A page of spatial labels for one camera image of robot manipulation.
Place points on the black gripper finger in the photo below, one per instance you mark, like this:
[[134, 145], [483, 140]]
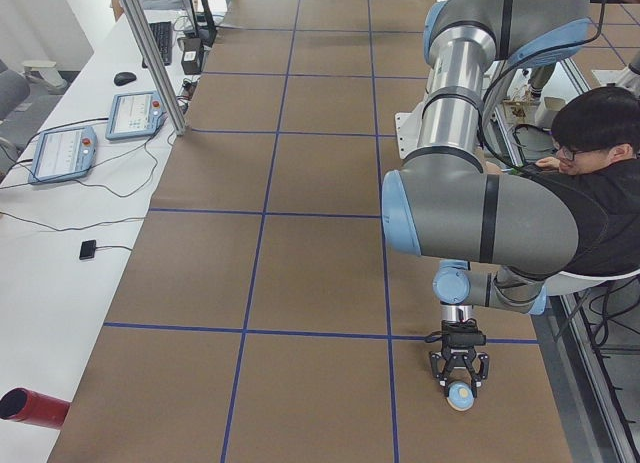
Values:
[[476, 380], [441, 376]]

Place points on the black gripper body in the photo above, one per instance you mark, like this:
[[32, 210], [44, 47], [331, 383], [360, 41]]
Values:
[[458, 357]]

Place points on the blue call bell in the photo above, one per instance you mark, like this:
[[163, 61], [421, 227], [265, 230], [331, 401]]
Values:
[[459, 396]]

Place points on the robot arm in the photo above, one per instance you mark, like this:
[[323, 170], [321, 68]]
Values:
[[498, 238]]

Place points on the white chair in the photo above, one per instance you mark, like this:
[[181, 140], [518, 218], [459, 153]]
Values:
[[564, 283]]

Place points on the seated person in black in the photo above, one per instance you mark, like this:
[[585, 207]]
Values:
[[595, 172]]

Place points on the small black puck device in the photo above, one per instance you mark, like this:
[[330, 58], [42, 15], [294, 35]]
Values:
[[87, 249]]

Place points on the black power box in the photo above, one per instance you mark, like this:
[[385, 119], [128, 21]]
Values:
[[192, 55]]

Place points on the far teach pendant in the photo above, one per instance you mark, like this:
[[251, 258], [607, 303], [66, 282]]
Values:
[[135, 115]]

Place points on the teach pendant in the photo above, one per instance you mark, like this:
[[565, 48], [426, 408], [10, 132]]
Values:
[[135, 115], [63, 154]]

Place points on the red cylinder bottle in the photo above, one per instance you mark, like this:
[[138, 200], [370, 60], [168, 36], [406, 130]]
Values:
[[30, 407]]

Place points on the black computer mouse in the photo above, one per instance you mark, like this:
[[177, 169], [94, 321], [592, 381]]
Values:
[[124, 78]]

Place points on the black keyboard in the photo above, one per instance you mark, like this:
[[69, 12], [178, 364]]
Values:
[[162, 33]]

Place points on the near teach pendant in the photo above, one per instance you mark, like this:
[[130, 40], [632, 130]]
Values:
[[63, 154]]

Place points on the aluminium frame post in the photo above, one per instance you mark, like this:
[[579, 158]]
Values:
[[152, 57]]

